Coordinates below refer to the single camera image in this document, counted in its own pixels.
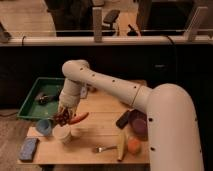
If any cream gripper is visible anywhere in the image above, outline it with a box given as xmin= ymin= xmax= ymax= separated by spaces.
xmin=57 ymin=104 xmax=75 ymax=120

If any dark red grape bunch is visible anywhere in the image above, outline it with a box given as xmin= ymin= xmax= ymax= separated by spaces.
xmin=53 ymin=109 xmax=70 ymax=126

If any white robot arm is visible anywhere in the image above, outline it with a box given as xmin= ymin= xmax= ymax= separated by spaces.
xmin=59 ymin=60 xmax=205 ymax=171

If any white paper cup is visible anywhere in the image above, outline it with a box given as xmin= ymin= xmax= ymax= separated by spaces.
xmin=52 ymin=125 xmax=72 ymax=144

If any small blue cup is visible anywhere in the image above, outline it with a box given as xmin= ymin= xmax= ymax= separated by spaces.
xmin=36 ymin=119 xmax=52 ymax=136

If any orange carrot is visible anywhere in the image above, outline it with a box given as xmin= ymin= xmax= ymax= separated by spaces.
xmin=69 ymin=112 xmax=89 ymax=125

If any grey blue cloth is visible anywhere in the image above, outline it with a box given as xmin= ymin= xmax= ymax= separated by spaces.
xmin=80 ymin=85 xmax=89 ymax=99

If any green plastic tray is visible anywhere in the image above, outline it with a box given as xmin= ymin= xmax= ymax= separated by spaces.
xmin=17 ymin=77 xmax=64 ymax=120

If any wooden table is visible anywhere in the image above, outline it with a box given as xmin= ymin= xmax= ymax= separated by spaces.
xmin=26 ymin=91 xmax=149 ymax=165

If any silver fork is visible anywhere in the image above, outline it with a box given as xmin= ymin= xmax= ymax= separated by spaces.
xmin=91 ymin=145 xmax=117 ymax=153

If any black rectangular block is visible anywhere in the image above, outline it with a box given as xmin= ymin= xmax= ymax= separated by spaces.
xmin=116 ymin=110 xmax=130 ymax=129

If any yellow banana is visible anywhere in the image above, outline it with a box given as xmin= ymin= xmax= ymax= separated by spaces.
xmin=117 ymin=131 xmax=126 ymax=161

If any blue sponge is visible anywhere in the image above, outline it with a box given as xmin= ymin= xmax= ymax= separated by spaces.
xmin=19 ymin=138 xmax=39 ymax=162

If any purple bowl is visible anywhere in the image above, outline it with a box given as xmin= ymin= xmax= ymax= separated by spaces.
xmin=128 ymin=110 xmax=148 ymax=140

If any white railing bar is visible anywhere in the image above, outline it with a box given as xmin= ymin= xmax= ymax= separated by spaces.
xmin=0 ymin=35 xmax=213 ymax=47

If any black handled tool in tray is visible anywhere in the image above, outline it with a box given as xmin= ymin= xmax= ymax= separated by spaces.
xmin=35 ymin=92 xmax=59 ymax=105

